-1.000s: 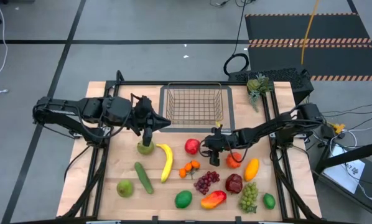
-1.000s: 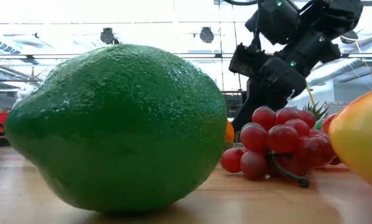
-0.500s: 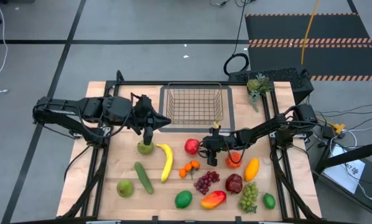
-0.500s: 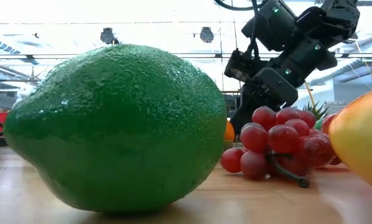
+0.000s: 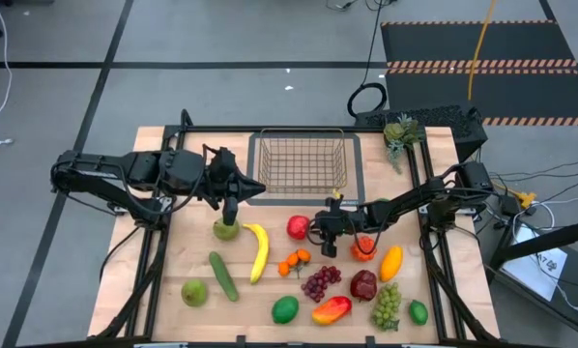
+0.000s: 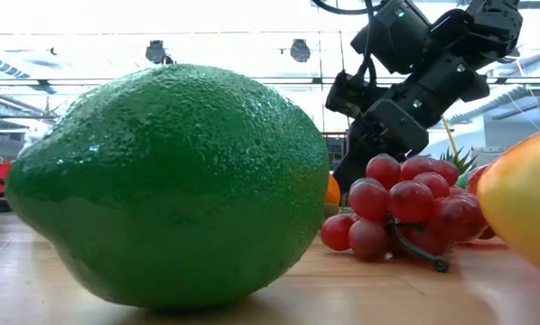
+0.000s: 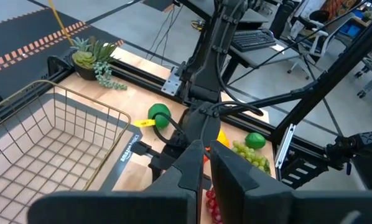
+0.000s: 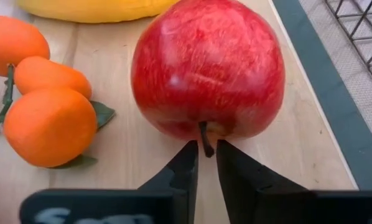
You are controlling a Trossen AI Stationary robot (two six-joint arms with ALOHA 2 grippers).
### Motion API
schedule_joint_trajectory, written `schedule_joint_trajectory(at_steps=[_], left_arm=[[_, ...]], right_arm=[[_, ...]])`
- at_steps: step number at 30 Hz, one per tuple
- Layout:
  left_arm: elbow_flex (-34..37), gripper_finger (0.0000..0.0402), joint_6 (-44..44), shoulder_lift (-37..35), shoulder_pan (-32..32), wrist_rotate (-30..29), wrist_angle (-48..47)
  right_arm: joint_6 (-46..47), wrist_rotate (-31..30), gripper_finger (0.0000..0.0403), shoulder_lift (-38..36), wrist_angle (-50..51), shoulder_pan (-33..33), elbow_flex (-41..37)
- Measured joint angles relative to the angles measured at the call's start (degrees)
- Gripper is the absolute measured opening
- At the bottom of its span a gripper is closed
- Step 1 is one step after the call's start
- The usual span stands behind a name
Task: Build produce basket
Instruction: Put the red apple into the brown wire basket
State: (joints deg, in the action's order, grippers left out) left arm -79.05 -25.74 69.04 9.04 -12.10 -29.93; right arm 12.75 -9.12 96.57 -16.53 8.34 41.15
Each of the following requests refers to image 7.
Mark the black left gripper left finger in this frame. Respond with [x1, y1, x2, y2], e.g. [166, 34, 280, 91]
[27, 139, 205, 224]

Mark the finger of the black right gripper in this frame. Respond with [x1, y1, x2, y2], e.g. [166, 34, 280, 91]
[148, 152, 177, 183]
[130, 141, 160, 158]

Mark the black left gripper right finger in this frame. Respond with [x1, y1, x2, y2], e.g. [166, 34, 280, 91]
[210, 140, 372, 224]

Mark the yellow orange mango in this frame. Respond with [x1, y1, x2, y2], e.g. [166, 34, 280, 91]
[216, 129, 230, 149]

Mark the green avocado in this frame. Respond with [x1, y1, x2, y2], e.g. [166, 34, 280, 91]
[147, 103, 172, 129]

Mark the green lime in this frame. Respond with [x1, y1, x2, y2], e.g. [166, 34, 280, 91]
[244, 132, 267, 150]

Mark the green grape bunch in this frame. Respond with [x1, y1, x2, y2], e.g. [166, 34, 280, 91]
[231, 140, 271, 175]

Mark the red grape bunch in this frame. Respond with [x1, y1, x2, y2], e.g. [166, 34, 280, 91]
[205, 187, 224, 224]

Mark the grey computer desk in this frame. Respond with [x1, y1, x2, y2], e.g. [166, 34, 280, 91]
[176, 0, 302, 85]

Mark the black keyboard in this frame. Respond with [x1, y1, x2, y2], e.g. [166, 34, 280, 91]
[231, 30, 277, 53]

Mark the small pineapple top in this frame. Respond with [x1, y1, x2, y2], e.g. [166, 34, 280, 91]
[70, 36, 128, 91]

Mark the black perforated box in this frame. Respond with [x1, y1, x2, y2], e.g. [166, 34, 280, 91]
[0, 51, 78, 103]

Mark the white black office chair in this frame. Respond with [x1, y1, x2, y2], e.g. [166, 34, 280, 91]
[287, 9, 356, 80]

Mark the black orange-striped floor mat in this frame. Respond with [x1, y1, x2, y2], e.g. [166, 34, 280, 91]
[0, 7, 124, 100]

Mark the yellow cable tag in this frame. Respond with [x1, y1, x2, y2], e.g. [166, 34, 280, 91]
[133, 118, 156, 128]

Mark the silver frame bracket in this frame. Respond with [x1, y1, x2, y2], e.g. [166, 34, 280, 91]
[274, 123, 297, 170]
[160, 67, 182, 96]

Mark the gold wire basket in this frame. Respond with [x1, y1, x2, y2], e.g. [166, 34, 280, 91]
[0, 80, 133, 224]

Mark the black aluminium table frame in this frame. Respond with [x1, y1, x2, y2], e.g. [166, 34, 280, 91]
[0, 18, 372, 190]

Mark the yellow hanging cable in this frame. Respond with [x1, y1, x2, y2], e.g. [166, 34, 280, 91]
[47, 0, 75, 47]

